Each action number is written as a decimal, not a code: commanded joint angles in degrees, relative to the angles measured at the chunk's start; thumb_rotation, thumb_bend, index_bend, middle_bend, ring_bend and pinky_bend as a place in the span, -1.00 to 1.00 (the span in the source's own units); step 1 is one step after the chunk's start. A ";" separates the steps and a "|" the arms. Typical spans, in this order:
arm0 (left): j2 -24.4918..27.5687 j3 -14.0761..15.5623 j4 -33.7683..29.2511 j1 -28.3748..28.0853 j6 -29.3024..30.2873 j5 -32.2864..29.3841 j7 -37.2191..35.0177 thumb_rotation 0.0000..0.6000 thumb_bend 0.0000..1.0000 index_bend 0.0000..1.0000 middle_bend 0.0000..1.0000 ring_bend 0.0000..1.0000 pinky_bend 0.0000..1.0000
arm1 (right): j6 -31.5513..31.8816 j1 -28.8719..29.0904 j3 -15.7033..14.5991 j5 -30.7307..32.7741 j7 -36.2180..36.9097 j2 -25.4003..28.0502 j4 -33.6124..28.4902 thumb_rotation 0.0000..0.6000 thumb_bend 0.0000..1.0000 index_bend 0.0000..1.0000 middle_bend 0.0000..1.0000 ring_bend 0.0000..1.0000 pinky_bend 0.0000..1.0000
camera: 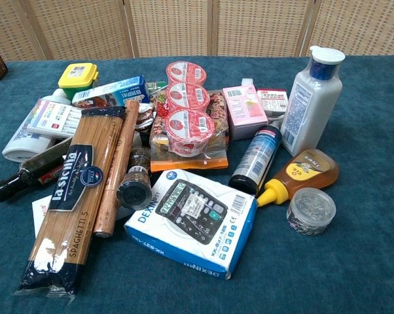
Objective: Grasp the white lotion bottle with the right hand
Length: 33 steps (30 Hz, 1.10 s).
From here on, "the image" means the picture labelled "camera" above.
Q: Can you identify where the pink carton box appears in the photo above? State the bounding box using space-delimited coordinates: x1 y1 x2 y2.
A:
222 78 269 142

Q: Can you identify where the tall white bottle blue label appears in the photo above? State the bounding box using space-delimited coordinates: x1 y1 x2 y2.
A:
279 45 346 158

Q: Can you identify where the spice grinder jar black cap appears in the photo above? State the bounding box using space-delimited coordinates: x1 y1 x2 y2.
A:
116 146 153 211

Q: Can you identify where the dark olive oil bottle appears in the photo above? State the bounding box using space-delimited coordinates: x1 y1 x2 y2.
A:
0 136 74 203

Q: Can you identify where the white blue calculator box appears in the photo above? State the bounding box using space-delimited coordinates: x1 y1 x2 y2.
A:
124 168 259 281

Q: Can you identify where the white card red print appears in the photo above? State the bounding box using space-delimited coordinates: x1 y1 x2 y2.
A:
31 194 53 239

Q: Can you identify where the white lying bottle blue print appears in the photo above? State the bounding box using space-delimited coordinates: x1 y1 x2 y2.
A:
1 88 73 164

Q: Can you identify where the red-lidded cup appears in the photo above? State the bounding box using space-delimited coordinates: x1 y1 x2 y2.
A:
166 82 211 112
165 60 208 87
166 109 217 156

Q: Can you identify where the colourful snack packet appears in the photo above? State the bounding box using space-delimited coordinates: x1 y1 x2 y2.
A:
134 80 169 133

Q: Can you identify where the small white red-print box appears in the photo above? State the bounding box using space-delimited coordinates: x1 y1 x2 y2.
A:
256 88 289 118

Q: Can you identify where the black blue cylindrical bottle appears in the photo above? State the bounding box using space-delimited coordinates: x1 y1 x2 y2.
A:
228 119 284 196

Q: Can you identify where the woven folding screen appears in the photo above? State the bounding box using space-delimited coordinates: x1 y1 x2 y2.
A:
0 0 394 62

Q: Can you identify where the blue white food box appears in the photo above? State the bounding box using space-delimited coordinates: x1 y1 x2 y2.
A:
71 75 151 109

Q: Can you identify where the clear bag with orange base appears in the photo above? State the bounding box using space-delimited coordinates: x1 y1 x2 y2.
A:
149 88 230 173

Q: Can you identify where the honey squeeze bottle yellow cap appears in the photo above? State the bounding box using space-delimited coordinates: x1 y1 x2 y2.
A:
256 148 340 208

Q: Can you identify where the spaghetti packet dark blue label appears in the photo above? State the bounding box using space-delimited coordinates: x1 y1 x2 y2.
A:
14 105 127 304

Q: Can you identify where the white marker pen set box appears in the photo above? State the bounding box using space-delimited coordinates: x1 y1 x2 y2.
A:
26 99 84 140

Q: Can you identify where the round clear tub of pins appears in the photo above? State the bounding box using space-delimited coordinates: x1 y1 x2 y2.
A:
286 187 337 236

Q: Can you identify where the green container yellow lid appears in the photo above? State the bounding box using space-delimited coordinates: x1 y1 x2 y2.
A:
58 62 100 101

